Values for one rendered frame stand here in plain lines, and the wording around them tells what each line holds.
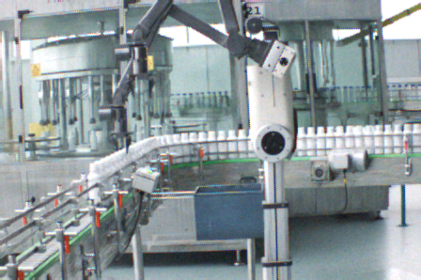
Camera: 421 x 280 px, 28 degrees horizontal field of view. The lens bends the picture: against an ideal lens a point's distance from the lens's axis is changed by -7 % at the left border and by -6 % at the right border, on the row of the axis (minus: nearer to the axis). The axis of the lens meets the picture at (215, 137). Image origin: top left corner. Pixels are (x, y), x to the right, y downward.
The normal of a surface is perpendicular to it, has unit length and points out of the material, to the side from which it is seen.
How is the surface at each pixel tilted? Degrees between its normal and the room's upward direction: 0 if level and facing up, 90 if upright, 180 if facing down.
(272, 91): 90
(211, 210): 90
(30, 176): 90
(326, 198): 90
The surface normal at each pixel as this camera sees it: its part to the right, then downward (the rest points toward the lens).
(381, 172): -0.36, 0.07
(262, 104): -0.04, 0.24
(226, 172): 0.16, 0.06
